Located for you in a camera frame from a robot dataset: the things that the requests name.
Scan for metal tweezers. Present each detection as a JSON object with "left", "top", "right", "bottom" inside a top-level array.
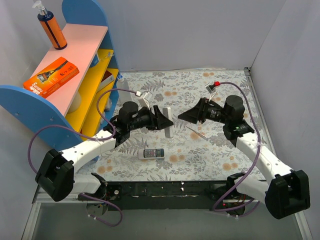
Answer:
[{"left": 187, "top": 126, "right": 209, "bottom": 141}]

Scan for white slim remote control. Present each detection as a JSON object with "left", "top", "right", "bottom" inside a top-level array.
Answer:
[{"left": 162, "top": 107, "right": 174, "bottom": 139}]

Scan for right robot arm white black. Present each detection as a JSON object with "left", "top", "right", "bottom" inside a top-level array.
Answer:
[{"left": 178, "top": 95, "right": 311, "bottom": 220}]

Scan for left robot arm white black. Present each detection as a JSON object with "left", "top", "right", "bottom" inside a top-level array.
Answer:
[{"left": 35, "top": 101, "right": 174, "bottom": 202}]

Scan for floral table mat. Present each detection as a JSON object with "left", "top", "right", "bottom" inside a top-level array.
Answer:
[{"left": 78, "top": 70, "right": 270, "bottom": 181}]

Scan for clear plastic bottle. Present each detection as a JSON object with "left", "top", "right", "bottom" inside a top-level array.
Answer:
[{"left": 116, "top": 74, "right": 132, "bottom": 105}]

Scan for white box on shelf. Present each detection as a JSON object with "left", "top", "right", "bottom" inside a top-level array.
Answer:
[{"left": 97, "top": 70, "right": 115, "bottom": 92}]

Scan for blue pink yellow shelf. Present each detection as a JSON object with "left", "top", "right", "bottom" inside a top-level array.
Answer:
[{"left": 0, "top": 0, "right": 119, "bottom": 151}]

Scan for white jar under shelf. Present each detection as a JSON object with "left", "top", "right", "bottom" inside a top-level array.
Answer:
[{"left": 67, "top": 92, "right": 82, "bottom": 114}]

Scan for orange razor box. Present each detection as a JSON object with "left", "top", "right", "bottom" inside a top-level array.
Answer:
[{"left": 23, "top": 57, "right": 80, "bottom": 99}]

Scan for orange pump bottle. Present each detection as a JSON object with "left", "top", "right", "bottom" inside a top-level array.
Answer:
[{"left": 32, "top": 0, "right": 68, "bottom": 50}]

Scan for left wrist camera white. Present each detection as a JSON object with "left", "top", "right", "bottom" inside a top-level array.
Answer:
[{"left": 138, "top": 91, "right": 153, "bottom": 110}]

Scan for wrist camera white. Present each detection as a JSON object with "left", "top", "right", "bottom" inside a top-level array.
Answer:
[
  {"left": 138, "top": 91, "right": 153, "bottom": 110},
  {"left": 205, "top": 81, "right": 221, "bottom": 101}
]

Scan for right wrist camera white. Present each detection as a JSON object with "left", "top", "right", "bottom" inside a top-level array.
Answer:
[{"left": 205, "top": 81, "right": 221, "bottom": 101}]

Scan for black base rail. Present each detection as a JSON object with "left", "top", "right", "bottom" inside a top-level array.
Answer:
[{"left": 97, "top": 180, "right": 229, "bottom": 210}]

